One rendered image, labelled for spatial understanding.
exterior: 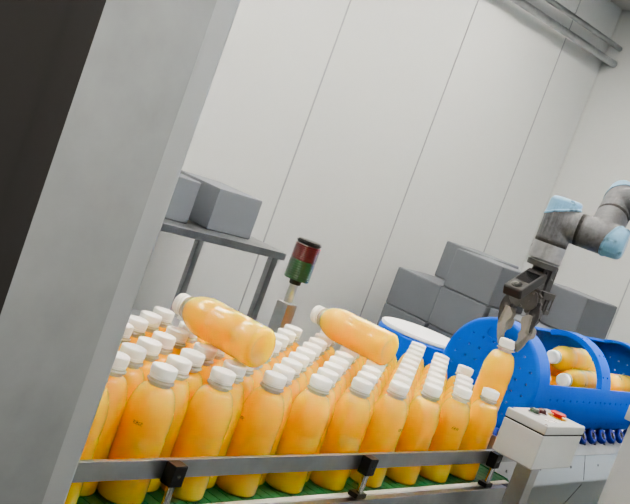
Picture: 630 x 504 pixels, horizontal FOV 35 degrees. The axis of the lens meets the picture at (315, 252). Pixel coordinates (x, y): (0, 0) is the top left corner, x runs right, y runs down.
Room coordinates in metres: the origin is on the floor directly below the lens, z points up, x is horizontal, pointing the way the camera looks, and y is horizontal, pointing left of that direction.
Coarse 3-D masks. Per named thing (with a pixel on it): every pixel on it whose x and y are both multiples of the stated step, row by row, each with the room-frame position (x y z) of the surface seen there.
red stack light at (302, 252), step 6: (294, 246) 2.44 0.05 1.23; (300, 246) 2.41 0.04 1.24; (306, 246) 2.41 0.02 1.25; (294, 252) 2.42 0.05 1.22; (300, 252) 2.41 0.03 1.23; (306, 252) 2.41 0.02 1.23; (312, 252) 2.41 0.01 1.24; (318, 252) 2.43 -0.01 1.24; (300, 258) 2.41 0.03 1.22; (306, 258) 2.41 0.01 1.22; (312, 258) 2.42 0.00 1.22
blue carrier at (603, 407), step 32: (480, 320) 2.59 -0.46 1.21; (448, 352) 2.62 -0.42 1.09; (480, 352) 2.57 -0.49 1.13; (544, 352) 2.52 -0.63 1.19; (608, 352) 3.26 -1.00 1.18; (512, 384) 2.50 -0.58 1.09; (544, 384) 2.49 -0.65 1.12; (608, 384) 2.82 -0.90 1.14; (576, 416) 2.72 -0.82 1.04; (608, 416) 2.90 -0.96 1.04
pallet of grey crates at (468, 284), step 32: (448, 256) 7.00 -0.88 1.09; (480, 256) 6.47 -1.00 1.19; (416, 288) 6.61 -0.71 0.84; (448, 288) 6.45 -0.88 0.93; (480, 288) 6.28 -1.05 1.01; (416, 320) 6.54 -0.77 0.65; (448, 320) 6.38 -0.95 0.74; (544, 320) 6.39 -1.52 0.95; (576, 320) 6.24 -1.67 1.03; (608, 320) 6.46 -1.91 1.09
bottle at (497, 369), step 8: (496, 352) 2.28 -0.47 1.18; (504, 352) 2.28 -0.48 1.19; (512, 352) 2.29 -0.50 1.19; (488, 360) 2.28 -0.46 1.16; (496, 360) 2.27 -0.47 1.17; (504, 360) 2.27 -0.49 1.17; (512, 360) 2.28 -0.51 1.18; (488, 368) 2.27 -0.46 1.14; (496, 368) 2.27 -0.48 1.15; (504, 368) 2.27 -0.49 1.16; (512, 368) 2.28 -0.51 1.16; (480, 376) 2.29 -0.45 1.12; (488, 376) 2.27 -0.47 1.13; (496, 376) 2.26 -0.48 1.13; (504, 376) 2.27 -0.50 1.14; (480, 384) 2.28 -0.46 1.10; (488, 384) 2.27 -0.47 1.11; (496, 384) 2.27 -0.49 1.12; (504, 384) 2.27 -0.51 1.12; (480, 392) 2.27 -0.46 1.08; (504, 392) 2.28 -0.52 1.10; (472, 400) 2.28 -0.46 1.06
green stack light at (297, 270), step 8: (288, 264) 2.43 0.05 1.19; (296, 264) 2.41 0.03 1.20; (304, 264) 2.41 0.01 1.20; (312, 264) 2.43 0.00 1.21; (288, 272) 2.42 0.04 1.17; (296, 272) 2.41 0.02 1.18; (304, 272) 2.41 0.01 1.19; (312, 272) 2.44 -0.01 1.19; (296, 280) 2.41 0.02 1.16; (304, 280) 2.42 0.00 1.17
